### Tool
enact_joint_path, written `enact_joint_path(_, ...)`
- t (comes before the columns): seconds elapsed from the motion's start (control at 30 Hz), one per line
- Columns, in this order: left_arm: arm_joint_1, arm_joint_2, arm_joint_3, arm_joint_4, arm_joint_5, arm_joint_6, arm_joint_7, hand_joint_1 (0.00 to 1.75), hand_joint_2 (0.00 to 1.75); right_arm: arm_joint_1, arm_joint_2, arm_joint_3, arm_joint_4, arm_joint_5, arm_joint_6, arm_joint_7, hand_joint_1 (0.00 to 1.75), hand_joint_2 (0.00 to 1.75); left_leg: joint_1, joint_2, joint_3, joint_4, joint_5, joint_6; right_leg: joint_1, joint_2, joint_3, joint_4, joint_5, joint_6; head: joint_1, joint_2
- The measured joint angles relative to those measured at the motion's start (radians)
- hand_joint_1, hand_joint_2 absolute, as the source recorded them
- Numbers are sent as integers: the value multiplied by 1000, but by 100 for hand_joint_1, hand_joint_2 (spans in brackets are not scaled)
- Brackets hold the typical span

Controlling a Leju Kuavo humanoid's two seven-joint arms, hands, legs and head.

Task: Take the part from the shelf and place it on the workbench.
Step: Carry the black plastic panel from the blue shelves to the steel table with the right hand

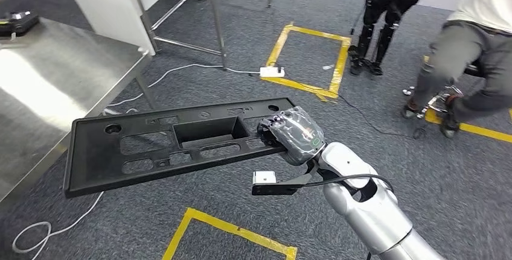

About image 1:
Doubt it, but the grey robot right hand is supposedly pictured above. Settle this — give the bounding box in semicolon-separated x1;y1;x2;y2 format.
257;106;327;167

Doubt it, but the black plastic panel part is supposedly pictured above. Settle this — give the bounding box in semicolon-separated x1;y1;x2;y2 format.
63;97;297;199

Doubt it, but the steel workbench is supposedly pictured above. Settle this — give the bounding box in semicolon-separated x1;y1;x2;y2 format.
0;16;159;204

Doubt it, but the white power strip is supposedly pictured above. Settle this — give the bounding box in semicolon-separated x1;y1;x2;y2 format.
259;66;286;78

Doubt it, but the yellow floor tape square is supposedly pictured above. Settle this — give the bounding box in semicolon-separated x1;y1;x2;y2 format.
162;207;299;260
260;21;353;103

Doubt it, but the person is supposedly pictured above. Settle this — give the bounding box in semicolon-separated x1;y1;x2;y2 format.
401;0;512;139

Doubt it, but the chrome swivel stool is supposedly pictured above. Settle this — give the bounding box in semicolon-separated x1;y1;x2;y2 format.
403;59;485;120

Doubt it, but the black benchtop device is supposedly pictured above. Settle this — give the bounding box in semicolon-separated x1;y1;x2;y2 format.
0;10;41;37

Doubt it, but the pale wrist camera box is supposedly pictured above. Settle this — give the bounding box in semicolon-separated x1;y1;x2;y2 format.
251;170;321;196

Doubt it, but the thin black floor cable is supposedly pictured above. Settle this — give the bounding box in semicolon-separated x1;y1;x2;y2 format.
337;93;428;140

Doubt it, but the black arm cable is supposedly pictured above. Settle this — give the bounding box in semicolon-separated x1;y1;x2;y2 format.
298;174;395;260

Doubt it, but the white power cable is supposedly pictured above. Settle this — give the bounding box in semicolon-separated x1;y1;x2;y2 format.
11;63;261;260

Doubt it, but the steel frame table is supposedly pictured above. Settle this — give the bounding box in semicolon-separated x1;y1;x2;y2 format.
121;0;275;70

